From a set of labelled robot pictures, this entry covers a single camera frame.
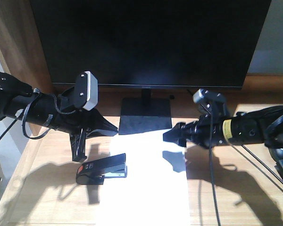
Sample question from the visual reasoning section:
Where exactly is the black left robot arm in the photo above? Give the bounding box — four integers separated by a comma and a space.
0, 71, 118, 162

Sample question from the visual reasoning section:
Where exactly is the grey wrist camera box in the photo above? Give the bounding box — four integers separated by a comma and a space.
74, 71, 98, 111
193, 89, 226, 104

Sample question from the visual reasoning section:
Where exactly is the white paper sheet stack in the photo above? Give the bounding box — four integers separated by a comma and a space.
97, 130, 190, 226

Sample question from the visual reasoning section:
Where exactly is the black computer monitor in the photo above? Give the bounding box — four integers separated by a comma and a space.
30, 0, 271, 89

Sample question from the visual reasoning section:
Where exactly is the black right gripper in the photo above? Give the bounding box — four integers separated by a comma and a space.
163, 101, 230, 148

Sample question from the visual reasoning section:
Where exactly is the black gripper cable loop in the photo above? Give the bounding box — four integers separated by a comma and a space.
20, 93, 78, 140

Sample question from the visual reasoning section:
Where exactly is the black computer mouse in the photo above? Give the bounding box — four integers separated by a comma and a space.
269, 148, 283, 161

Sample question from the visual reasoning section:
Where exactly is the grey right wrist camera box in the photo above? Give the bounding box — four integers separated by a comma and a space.
193, 89, 226, 104

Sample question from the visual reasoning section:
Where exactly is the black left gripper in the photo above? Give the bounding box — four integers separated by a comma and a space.
21, 88, 118, 162

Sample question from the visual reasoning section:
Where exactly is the black stapler with orange grip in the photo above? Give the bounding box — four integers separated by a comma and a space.
76, 153, 127, 185

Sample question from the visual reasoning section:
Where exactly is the thin black monitor cable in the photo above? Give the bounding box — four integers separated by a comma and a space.
186, 89, 283, 196

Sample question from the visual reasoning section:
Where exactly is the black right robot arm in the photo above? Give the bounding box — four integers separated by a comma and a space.
163, 101, 283, 149

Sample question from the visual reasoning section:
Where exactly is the black monitor stand base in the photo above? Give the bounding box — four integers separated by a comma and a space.
118, 89, 172, 135

